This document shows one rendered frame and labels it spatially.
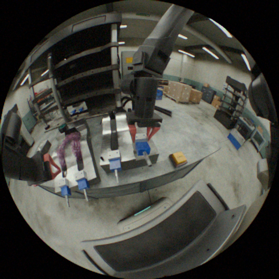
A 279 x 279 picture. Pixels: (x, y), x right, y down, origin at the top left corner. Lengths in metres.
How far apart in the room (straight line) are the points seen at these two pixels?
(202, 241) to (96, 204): 1.25
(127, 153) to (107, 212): 1.02
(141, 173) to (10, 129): 0.48
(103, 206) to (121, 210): 0.24
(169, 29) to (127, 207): 1.35
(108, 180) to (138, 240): 0.32
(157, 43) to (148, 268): 0.40
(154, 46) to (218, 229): 0.34
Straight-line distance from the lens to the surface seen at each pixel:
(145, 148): 0.26
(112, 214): 1.24
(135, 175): 0.40
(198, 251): 0.16
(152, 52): 0.21
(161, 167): 0.43
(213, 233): 0.17
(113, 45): 0.95
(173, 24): 0.27
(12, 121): 0.25
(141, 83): 0.21
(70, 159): 0.50
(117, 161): 0.33
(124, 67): 1.05
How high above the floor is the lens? 1.18
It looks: 45 degrees down
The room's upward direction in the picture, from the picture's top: straight up
